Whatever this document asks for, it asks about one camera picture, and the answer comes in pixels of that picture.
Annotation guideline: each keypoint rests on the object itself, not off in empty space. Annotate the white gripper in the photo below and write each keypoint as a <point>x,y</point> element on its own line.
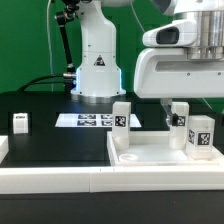
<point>167,73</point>

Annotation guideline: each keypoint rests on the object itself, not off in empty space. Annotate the white square table top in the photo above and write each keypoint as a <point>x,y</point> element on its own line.
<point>151,148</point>

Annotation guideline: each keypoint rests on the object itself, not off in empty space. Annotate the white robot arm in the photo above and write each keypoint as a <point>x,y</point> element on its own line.
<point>98,76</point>

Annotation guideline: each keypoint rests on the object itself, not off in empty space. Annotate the white base tag plate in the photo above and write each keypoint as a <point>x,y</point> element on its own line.
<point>76,120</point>

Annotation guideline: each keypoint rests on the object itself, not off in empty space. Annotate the white U-shaped obstacle fence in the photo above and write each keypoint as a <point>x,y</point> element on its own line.
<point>107,179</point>

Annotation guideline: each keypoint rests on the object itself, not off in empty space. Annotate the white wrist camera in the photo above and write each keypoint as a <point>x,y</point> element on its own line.
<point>179,33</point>

